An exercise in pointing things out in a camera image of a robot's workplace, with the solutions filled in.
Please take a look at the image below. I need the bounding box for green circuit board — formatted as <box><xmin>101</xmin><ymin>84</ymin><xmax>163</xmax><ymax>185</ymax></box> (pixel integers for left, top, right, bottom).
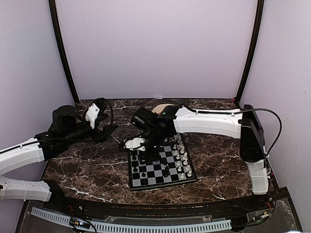
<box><xmin>69</xmin><ymin>218</ymin><xmax>90</xmax><ymax>230</ymax></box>

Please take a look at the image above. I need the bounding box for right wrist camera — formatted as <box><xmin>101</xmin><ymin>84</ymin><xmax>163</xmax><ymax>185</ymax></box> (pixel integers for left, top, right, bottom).
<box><xmin>121</xmin><ymin>137</ymin><xmax>146</xmax><ymax>151</ymax></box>

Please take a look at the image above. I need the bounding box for ceramic bird plate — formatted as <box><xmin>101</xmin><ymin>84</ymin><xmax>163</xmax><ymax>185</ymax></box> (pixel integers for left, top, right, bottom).
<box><xmin>152</xmin><ymin>103</ymin><xmax>173</xmax><ymax>115</ymax></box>

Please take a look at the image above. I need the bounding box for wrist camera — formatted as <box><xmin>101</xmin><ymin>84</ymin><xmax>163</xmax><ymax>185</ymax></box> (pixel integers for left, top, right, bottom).
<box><xmin>85</xmin><ymin>98</ymin><xmax>107</xmax><ymax>129</ymax></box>
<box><xmin>121</xmin><ymin>137</ymin><xmax>146</xmax><ymax>151</ymax></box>

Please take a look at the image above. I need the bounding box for right black frame post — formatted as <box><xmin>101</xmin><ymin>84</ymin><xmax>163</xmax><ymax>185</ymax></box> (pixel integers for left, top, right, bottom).
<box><xmin>235</xmin><ymin>0</ymin><xmax>264</xmax><ymax>103</ymax></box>

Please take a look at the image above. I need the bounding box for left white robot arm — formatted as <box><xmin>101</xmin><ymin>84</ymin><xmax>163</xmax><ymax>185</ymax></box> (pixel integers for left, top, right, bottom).
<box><xmin>0</xmin><ymin>104</ymin><xmax>118</xmax><ymax>212</ymax></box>

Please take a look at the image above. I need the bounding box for left black frame post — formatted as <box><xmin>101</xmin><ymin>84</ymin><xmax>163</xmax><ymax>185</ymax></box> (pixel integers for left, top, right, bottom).
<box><xmin>48</xmin><ymin>0</ymin><xmax>80</xmax><ymax>105</ymax></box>

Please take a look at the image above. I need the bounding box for black frame post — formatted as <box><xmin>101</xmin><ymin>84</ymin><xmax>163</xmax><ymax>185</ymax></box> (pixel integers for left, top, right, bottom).
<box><xmin>235</xmin><ymin>0</ymin><xmax>264</xmax><ymax>103</ymax></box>
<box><xmin>48</xmin><ymin>0</ymin><xmax>80</xmax><ymax>105</ymax></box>

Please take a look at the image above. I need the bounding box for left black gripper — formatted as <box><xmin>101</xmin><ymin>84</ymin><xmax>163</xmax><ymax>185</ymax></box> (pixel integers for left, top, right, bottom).
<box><xmin>62</xmin><ymin>119</ymin><xmax>118</xmax><ymax>147</ymax></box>

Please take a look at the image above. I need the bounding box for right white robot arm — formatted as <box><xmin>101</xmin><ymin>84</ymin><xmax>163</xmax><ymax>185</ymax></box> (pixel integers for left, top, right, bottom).
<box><xmin>124</xmin><ymin>104</ymin><xmax>269</xmax><ymax>211</ymax></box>

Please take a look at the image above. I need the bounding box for black front rail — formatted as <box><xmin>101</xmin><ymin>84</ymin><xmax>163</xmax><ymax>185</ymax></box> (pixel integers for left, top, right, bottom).
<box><xmin>53</xmin><ymin>196</ymin><xmax>255</xmax><ymax>218</ymax></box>

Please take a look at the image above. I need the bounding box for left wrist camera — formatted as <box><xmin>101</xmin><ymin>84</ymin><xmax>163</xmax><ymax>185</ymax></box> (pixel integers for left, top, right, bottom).
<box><xmin>85</xmin><ymin>98</ymin><xmax>107</xmax><ymax>129</ymax></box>

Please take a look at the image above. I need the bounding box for black and grey chessboard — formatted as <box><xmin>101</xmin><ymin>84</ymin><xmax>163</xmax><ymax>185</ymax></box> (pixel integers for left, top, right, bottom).
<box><xmin>128</xmin><ymin>133</ymin><xmax>197</xmax><ymax>191</ymax></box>

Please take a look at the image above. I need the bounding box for white slotted cable duct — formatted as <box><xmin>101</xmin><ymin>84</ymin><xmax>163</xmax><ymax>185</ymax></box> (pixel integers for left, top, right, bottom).
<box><xmin>31</xmin><ymin>207</ymin><xmax>232</xmax><ymax>233</ymax></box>

